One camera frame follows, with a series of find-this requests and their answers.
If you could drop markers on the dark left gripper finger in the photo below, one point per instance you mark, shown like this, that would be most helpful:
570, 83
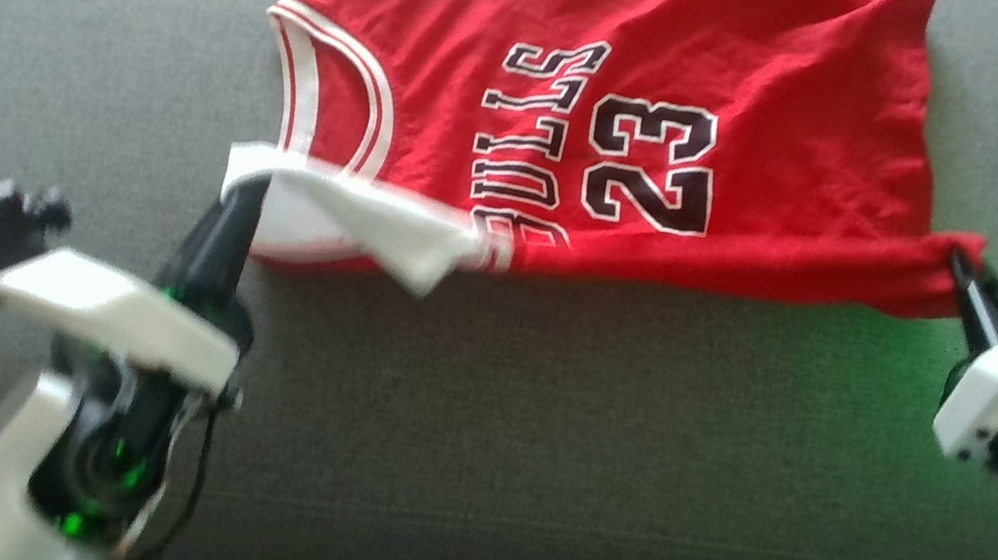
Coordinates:
211, 242
242, 237

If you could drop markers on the red Bulls 23 jersey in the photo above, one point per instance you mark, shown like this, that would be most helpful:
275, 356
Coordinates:
746, 78

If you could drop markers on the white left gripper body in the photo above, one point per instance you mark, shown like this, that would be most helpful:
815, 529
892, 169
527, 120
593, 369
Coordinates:
117, 318

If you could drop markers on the grey sofa seat cushion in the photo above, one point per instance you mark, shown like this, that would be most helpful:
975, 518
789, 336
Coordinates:
535, 428

